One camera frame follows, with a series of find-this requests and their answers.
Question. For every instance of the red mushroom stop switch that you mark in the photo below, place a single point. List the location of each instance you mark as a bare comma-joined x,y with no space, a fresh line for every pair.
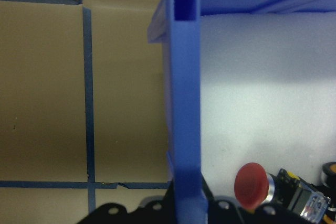
250,184

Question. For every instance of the blue bin with push buttons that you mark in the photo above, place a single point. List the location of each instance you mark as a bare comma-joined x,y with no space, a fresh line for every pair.
185,77

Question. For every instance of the yellow push button switch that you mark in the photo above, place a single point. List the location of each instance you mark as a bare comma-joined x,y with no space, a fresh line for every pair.
330,169

